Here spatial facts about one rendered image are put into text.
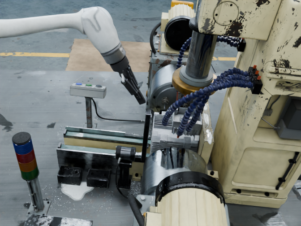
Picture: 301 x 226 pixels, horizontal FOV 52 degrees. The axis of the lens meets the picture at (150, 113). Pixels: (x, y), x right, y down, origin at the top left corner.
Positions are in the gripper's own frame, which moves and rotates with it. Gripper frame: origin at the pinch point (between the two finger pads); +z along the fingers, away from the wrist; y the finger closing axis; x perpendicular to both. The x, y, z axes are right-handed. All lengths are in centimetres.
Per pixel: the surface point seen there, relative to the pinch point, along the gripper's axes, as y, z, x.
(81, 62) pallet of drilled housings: 190, 51, 116
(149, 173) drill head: -37.2, 8.3, -3.6
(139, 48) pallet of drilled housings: 238, 81, 64
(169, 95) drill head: 14.6, 14.0, -8.4
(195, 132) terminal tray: -11.2, 19.0, -18.3
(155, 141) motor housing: -14.8, 14.4, -1.8
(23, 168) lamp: -39, -12, 36
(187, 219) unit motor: -69, -9, -23
